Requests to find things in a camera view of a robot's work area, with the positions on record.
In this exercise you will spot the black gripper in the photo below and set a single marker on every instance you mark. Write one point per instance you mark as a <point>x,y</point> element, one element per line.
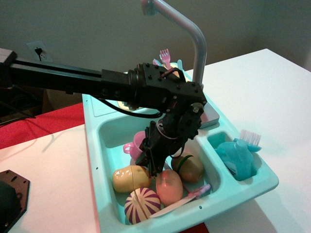
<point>156,147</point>

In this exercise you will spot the pink toy cup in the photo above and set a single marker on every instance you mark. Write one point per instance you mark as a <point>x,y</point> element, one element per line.
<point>132,148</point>

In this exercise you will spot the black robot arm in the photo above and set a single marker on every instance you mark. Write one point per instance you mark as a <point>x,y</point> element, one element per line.
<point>179,103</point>

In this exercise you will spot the teal toy sink unit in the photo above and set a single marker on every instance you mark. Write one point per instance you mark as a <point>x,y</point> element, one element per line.
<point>108,131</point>

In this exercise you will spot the yellow toy potato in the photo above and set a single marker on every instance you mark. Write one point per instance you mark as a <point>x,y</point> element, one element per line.
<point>130,178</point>

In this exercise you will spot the pink toy egg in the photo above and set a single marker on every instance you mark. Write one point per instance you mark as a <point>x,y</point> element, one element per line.
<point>169,187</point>

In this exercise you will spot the purple striped toy onion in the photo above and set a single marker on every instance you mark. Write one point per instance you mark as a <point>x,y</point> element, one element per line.
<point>141,204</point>

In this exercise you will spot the brown toy kiwi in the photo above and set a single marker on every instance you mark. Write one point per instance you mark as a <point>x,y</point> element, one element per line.
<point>189,168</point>

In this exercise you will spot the white toy knife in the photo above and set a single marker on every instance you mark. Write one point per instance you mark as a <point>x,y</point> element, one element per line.
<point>173,206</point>

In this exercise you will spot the grey toy faucet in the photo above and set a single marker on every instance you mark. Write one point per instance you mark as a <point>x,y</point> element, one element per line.
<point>153,7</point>

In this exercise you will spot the blue toy soap bottle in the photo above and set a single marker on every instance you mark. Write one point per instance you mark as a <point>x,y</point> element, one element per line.
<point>237,157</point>

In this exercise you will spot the yellow dish drying rack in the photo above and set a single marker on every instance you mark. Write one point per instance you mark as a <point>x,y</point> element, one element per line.
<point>123,105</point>

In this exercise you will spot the teal toy plate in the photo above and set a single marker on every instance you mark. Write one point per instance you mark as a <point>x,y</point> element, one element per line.
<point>156,63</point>

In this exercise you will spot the light blue toy knife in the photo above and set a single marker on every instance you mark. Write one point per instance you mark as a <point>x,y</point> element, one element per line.
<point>180,65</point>

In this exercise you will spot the blue dish brush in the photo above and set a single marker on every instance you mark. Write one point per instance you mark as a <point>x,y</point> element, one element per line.
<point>252,140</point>

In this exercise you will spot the pink toy fork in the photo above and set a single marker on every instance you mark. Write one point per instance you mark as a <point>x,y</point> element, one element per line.
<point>165,58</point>

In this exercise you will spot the red cloth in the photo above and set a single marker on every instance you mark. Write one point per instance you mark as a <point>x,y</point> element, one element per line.
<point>44,124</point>

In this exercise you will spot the pink toy utensil handle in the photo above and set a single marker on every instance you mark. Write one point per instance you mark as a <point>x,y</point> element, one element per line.
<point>200,191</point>

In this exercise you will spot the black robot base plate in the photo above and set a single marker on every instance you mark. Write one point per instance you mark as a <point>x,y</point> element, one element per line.
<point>14,195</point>

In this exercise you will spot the white wall outlet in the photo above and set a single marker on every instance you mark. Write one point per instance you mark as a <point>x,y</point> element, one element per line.
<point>39,51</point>

